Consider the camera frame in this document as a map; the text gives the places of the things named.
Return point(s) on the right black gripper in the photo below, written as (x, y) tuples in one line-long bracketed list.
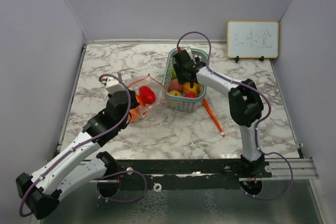
[(179, 74)]

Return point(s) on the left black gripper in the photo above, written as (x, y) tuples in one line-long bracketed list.
[(134, 103)]

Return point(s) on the yellow orange fruit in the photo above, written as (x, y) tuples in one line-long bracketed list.
[(191, 88)]

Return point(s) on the orange tangerine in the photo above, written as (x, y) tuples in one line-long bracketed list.
[(136, 114)]

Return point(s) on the teal white plastic basket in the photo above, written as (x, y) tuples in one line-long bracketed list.
[(182, 96)]

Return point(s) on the clear bag orange zipper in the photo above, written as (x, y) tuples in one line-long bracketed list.
[(157, 87)]

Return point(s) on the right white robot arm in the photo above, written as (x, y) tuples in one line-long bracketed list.
[(245, 105)]

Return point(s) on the green apple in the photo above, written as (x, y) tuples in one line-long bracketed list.
[(174, 76)]

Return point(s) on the red apple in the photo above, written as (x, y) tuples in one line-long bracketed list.
[(190, 95)]

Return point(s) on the yellow lemon fruit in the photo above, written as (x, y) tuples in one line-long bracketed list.
[(175, 93)]

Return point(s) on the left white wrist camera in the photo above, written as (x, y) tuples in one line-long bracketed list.
[(112, 86)]

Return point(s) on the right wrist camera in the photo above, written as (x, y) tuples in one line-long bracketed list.
[(189, 51)]

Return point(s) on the small whiteboard wooden frame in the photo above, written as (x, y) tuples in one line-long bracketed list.
[(252, 39)]

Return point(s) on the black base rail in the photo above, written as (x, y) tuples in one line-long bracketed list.
[(178, 174)]

